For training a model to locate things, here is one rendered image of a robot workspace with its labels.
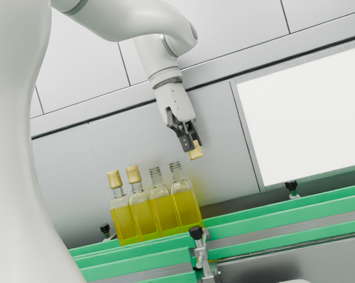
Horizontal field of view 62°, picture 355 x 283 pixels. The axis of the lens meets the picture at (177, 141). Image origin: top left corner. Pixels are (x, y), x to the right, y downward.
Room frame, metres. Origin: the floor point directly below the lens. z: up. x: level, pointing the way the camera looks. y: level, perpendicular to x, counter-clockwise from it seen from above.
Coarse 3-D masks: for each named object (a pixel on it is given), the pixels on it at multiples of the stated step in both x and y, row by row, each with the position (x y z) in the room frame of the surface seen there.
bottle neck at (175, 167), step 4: (172, 164) 0.77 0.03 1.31; (176, 164) 0.77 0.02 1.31; (172, 168) 0.77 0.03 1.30; (176, 168) 0.77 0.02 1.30; (180, 168) 0.77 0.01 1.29; (172, 172) 0.77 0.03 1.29; (176, 172) 0.77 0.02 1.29; (180, 172) 0.77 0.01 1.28; (172, 176) 0.78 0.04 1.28; (176, 176) 0.77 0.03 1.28; (180, 176) 0.77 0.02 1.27; (176, 180) 0.77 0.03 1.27
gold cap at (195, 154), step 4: (196, 140) 0.74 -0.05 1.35; (196, 144) 0.73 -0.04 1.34; (196, 148) 0.73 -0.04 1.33; (200, 148) 0.74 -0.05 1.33; (188, 152) 0.74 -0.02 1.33; (192, 152) 0.73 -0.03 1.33; (196, 152) 0.73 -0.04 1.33; (200, 152) 0.73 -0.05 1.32; (192, 156) 0.73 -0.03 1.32; (196, 156) 0.73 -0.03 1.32; (200, 156) 0.73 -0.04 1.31
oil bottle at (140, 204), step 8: (136, 192) 0.79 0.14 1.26; (144, 192) 0.78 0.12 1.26; (136, 200) 0.77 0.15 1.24; (144, 200) 0.77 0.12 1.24; (136, 208) 0.77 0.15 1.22; (144, 208) 0.77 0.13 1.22; (136, 216) 0.78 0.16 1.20; (144, 216) 0.77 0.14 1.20; (152, 216) 0.77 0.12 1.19; (136, 224) 0.78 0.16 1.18; (144, 224) 0.77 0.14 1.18; (152, 224) 0.77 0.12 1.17; (144, 232) 0.77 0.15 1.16; (152, 232) 0.77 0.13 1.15; (144, 240) 0.78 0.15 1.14
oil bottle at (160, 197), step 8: (152, 192) 0.77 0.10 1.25; (160, 192) 0.77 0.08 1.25; (168, 192) 0.77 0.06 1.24; (152, 200) 0.77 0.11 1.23; (160, 200) 0.77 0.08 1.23; (168, 200) 0.76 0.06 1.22; (152, 208) 0.77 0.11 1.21; (160, 208) 0.77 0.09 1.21; (168, 208) 0.76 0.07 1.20; (160, 216) 0.77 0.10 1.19; (168, 216) 0.76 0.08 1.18; (176, 216) 0.77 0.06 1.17; (160, 224) 0.77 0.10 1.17; (168, 224) 0.77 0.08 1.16; (176, 224) 0.76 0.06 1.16; (160, 232) 0.77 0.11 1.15; (168, 232) 0.77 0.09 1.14; (176, 232) 0.76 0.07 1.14
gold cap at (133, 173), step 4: (128, 168) 0.79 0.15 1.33; (132, 168) 0.78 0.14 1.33; (136, 168) 0.79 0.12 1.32; (128, 172) 0.79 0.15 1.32; (132, 172) 0.78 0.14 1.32; (136, 172) 0.79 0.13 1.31; (128, 176) 0.79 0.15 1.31; (132, 176) 0.78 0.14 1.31; (136, 176) 0.79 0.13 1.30; (140, 176) 0.80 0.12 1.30; (132, 180) 0.79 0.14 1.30; (136, 180) 0.78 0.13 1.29; (140, 180) 0.79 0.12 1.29
